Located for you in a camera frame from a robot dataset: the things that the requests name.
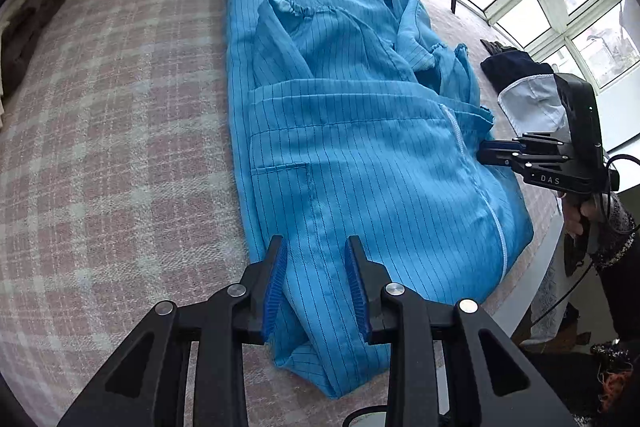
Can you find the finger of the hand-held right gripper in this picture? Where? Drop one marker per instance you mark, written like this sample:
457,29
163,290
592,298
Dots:
495,148
495,159

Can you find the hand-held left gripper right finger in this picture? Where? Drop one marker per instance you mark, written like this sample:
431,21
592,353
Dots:
357,292

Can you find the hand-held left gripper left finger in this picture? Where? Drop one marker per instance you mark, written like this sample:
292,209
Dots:
272,292

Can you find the blue striped coat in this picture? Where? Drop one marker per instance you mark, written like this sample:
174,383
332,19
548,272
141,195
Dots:
350,132

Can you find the person's right forearm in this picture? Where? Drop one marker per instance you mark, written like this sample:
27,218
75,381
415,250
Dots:
617,232

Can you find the person's right hand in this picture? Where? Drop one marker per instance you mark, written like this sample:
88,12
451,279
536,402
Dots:
572,217

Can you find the pale blue shirt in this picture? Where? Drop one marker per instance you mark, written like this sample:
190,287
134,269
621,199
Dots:
530,107

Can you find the dark navy garment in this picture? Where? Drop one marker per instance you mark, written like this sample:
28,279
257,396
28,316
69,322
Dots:
505,69

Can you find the dark cloth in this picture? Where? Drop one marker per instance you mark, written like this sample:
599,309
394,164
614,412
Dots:
495,47

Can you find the pale patterned cloth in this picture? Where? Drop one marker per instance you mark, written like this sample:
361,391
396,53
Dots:
547,297

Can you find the person's dark glittery clothing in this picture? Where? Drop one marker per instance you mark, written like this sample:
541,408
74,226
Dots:
620,307

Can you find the pink plaid blanket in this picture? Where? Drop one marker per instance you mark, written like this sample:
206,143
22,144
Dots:
125,132

